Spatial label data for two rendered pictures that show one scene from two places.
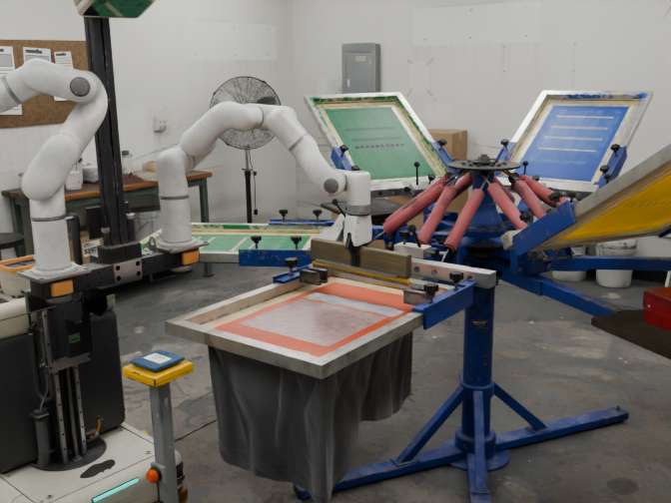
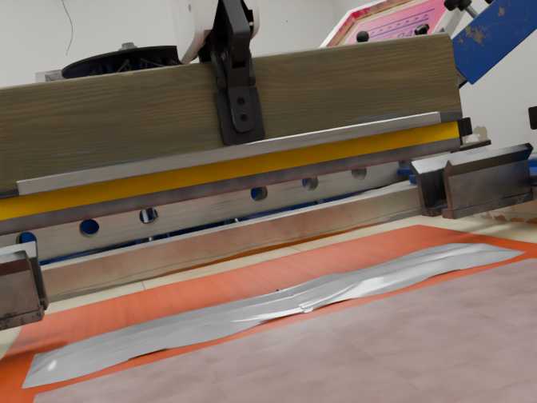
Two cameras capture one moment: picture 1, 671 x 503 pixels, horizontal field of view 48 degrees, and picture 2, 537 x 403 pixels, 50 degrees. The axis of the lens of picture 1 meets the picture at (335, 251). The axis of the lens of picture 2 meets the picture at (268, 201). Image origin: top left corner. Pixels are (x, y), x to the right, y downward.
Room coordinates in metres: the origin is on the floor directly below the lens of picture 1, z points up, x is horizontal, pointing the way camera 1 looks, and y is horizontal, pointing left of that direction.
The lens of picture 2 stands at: (2.07, 0.28, 1.07)
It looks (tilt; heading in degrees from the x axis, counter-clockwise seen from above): 5 degrees down; 307
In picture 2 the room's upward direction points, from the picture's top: 11 degrees counter-clockwise
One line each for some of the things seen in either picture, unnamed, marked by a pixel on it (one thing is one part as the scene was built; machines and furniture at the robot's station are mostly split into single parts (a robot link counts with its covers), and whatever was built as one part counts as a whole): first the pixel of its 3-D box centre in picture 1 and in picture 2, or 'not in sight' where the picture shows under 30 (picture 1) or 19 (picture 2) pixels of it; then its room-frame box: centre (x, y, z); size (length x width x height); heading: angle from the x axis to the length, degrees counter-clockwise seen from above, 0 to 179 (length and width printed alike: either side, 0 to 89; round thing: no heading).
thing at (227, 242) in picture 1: (268, 223); not in sight; (3.16, 0.29, 1.05); 1.08 x 0.61 x 0.23; 83
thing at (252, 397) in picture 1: (266, 414); not in sight; (1.98, 0.21, 0.74); 0.45 x 0.03 x 0.43; 53
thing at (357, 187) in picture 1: (346, 186); not in sight; (2.37, -0.04, 1.33); 0.15 x 0.10 x 0.11; 81
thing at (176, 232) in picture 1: (173, 220); not in sight; (2.45, 0.54, 1.21); 0.16 x 0.13 x 0.15; 48
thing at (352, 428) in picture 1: (371, 402); not in sight; (2.04, -0.10, 0.74); 0.46 x 0.04 x 0.42; 143
